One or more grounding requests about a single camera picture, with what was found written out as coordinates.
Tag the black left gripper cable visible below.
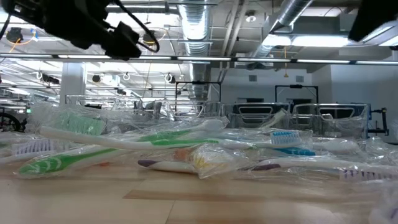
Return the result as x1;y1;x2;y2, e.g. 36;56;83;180
111;0;161;54

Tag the black ceiling device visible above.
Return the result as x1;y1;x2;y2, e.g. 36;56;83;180
5;26;25;44

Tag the green toothbrush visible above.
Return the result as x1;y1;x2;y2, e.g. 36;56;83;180
17;147;133;177
39;112;274;151
136;119;230;141
262;108;289;128

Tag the black rig frame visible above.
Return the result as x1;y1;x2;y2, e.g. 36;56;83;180
175;80;222;105
274;83;319;105

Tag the wrapped orange toothbrush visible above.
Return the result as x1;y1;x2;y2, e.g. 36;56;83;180
174;146;237;180

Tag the black stand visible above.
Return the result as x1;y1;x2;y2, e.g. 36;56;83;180
369;107;390;137

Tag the clear plastic bin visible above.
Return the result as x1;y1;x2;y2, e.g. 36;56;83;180
291;103;370;140
139;99;225;127
222;101;292;129
64;94;142;133

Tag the wrapped blue toothbrush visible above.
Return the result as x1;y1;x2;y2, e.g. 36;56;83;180
272;146;317;157
269;129;302;146

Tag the horizontal light strip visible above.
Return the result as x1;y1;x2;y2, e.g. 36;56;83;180
0;52;398;65

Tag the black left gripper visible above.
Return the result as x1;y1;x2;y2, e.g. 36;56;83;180
99;21;143;62

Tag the black wheel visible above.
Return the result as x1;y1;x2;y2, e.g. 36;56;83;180
0;111;23;133

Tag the silver ventilation duct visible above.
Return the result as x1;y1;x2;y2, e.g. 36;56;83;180
177;0;213;100
248;0;313;62

